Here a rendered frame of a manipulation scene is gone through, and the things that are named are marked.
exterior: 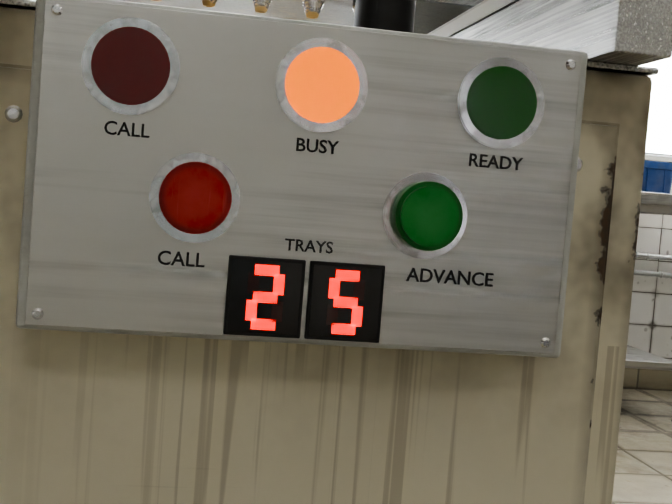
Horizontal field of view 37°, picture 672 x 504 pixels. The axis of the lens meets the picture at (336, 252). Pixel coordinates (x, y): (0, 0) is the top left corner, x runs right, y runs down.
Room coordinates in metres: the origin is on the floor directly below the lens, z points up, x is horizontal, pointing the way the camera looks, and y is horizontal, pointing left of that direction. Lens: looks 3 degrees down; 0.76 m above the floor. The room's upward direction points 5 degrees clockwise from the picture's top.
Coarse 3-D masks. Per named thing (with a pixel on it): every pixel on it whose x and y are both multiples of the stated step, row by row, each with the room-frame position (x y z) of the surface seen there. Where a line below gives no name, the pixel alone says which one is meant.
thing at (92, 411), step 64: (0, 0) 0.44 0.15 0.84; (384, 0) 0.52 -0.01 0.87; (0, 64) 0.44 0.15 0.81; (0, 128) 0.44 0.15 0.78; (640, 128) 0.49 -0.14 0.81; (0, 192) 0.44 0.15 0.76; (576, 192) 0.48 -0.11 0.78; (640, 192) 0.49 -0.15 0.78; (0, 256) 0.44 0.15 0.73; (576, 256) 0.48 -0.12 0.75; (0, 320) 0.44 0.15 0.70; (576, 320) 0.48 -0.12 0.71; (0, 384) 0.44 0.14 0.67; (64, 384) 0.44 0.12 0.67; (128, 384) 0.45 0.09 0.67; (192, 384) 0.45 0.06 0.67; (256, 384) 0.46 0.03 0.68; (320, 384) 0.46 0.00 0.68; (384, 384) 0.47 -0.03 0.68; (448, 384) 0.47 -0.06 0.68; (512, 384) 0.48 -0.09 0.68; (576, 384) 0.48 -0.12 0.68; (0, 448) 0.44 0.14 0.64; (64, 448) 0.44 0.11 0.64; (128, 448) 0.45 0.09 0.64; (192, 448) 0.45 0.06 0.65; (256, 448) 0.46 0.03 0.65; (320, 448) 0.46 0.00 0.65; (384, 448) 0.47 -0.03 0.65; (448, 448) 0.47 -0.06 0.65; (512, 448) 0.48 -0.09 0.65; (576, 448) 0.48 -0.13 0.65
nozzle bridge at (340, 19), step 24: (120, 0) 1.42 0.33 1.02; (144, 0) 1.41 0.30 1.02; (168, 0) 1.39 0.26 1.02; (192, 0) 1.38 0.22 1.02; (240, 0) 1.35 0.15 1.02; (288, 0) 1.32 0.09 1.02; (336, 0) 1.30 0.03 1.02; (432, 0) 1.25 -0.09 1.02; (456, 0) 1.24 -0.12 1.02; (480, 0) 1.23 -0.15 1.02; (432, 24) 1.41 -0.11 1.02
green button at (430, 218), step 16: (416, 192) 0.43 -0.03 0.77; (432, 192) 0.43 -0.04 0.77; (448, 192) 0.43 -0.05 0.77; (400, 208) 0.43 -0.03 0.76; (416, 208) 0.43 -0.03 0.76; (432, 208) 0.43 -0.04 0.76; (448, 208) 0.43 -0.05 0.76; (400, 224) 0.43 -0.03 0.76; (416, 224) 0.43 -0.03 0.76; (432, 224) 0.43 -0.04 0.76; (448, 224) 0.43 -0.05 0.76; (416, 240) 0.43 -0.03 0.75; (432, 240) 0.43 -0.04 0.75; (448, 240) 0.43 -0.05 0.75
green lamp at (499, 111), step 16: (480, 80) 0.44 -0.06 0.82; (496, 80) 0.44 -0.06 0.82; (512, 80) 0.44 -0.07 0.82; (528, 80) 0.44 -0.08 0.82; (480, 96) 0.44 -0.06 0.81; (496, 96) 0.44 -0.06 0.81; (512, 96) 0.44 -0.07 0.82; (528, 96) 0.44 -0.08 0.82; (480, 112) 0.44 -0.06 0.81; (496, 112) 0.44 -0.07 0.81; (512, 112) 0.44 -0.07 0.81; (528, 112) 0.44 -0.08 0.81; (480, 128) 0.44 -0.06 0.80; (496, 128) 0.44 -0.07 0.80; (512, 128) 0.44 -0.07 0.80
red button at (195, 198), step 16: (176, 176) 0.41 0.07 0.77; (192, 176) 0.41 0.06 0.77; (208, 176) 0.41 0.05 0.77; (160, 192) 0.41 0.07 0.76; (176, 192) 0.41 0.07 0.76; (192, 192) 0.41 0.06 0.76; (208, 192) 0.41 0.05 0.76; (224, 192) 0.41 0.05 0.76; (160, 208) 0.41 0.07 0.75; (176, 208) 0.41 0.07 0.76; (192, 208) 0.41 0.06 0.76; (208, 208) 0.41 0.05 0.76; (224, 208) 0.41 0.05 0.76; (176, 224) 0.41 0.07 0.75; (192, 224) 0.41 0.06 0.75; (208, 224) 0.41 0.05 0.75
